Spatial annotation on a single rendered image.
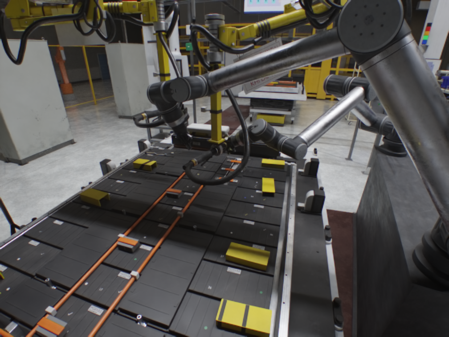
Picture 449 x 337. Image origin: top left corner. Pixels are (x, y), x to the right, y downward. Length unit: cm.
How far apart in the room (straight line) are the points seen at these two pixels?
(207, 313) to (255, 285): 19
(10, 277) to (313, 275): 121
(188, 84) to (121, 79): 638
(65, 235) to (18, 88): 434
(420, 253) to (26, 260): 170
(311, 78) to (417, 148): 1032
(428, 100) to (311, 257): 79
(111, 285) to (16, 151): 460
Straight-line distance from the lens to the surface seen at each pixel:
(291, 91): 639
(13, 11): 213
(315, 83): 1105
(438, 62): 496
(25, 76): 547
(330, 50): 96
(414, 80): 73
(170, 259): 96
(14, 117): 532
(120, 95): 751
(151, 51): 529
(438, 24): 492
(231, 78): 109
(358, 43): 70
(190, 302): 85
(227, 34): 140
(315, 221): 141
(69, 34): 197
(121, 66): 732
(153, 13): 180
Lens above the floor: 172
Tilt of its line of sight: 27 degrees down
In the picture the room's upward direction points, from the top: straight up
